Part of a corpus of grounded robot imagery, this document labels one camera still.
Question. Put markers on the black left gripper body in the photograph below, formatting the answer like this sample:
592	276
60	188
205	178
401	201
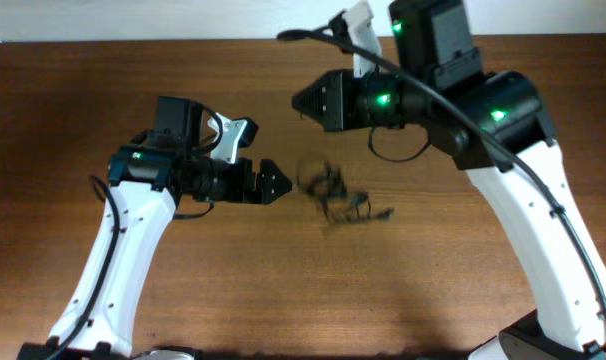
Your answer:
230	182

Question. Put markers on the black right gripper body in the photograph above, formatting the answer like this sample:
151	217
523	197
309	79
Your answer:
357	106

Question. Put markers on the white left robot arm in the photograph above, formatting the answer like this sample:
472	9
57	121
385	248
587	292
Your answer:
141	195

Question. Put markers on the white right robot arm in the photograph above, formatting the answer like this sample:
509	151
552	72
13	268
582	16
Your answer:
498	131

